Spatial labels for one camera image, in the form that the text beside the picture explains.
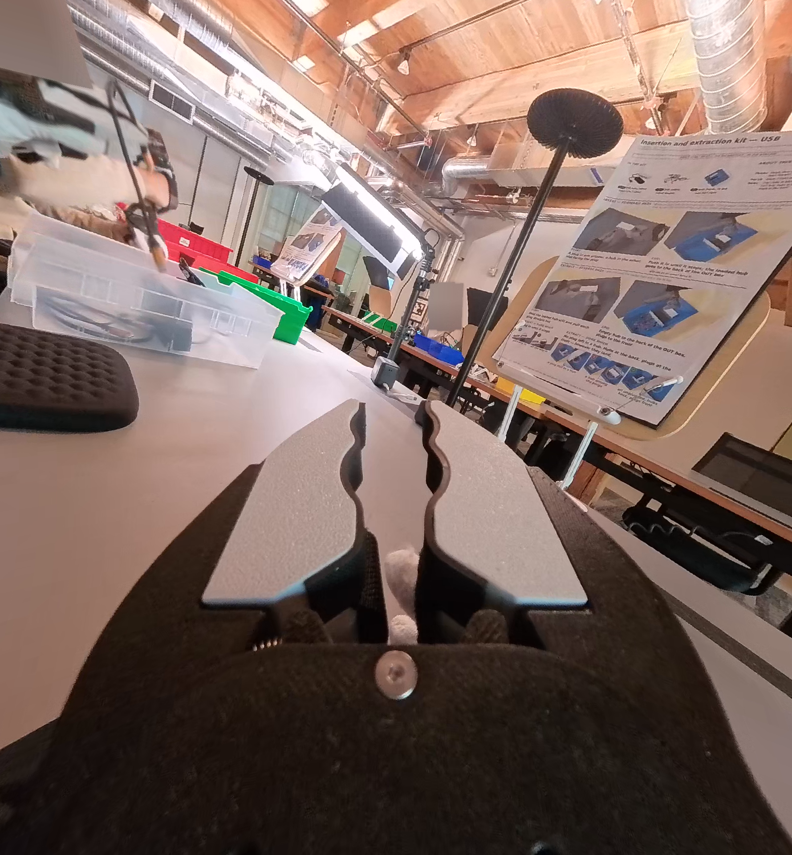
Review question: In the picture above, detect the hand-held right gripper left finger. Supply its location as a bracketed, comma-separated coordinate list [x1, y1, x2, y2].
[202, 399, 369, 607]

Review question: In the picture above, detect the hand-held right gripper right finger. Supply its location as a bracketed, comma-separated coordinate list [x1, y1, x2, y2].
[421, 401, 588, 609]

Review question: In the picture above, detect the clear plastic bin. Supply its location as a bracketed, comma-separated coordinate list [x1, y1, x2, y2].
[7, 212, 286, 370]

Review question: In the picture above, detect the black cable with orange plugs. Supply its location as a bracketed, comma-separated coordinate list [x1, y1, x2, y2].
[104, 79, 171, 273]

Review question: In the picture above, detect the person's right hand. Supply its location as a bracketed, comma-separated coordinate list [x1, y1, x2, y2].
[384, 546, 422, 645]

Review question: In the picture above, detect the yellow plastic bin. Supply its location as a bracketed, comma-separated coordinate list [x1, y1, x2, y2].
[499, 377, 548, 405]

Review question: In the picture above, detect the long wooden desk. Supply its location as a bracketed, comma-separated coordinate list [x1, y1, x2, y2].
[321, 306, 792, 642]

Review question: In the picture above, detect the blue plastic bin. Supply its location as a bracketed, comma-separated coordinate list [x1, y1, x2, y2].
[412, 333, 467, 367]

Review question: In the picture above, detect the black flat panel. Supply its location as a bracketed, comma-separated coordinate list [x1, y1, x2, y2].
[466, 287, 510, 333]

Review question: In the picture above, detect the black office chair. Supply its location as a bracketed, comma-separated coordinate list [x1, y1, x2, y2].
[693, 433, 792, 522]

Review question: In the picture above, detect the instruction sheet on stand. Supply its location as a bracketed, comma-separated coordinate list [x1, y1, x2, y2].
[270, 206, 345, 287]
[492, 129, 792, 492]

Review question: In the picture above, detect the black hex-patterned pouch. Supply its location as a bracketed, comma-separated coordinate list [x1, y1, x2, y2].
[0, 321, 141, 434]

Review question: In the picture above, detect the red plastic bin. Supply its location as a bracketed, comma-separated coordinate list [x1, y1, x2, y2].
[155, 217, 234, 269]

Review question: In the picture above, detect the bright light panel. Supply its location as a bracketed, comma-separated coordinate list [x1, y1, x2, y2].
[319, 163, 426, 281]

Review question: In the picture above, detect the black pole stand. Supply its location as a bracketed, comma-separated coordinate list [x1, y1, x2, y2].
[446, 88, 625, 408]
[234, 166, 275, 267]

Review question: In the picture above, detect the white air vent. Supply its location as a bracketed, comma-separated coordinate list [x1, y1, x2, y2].
[149, 79, 196, 124]

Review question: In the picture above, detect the silver air duct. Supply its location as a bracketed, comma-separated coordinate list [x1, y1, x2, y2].
[683, 0, 767, 136]

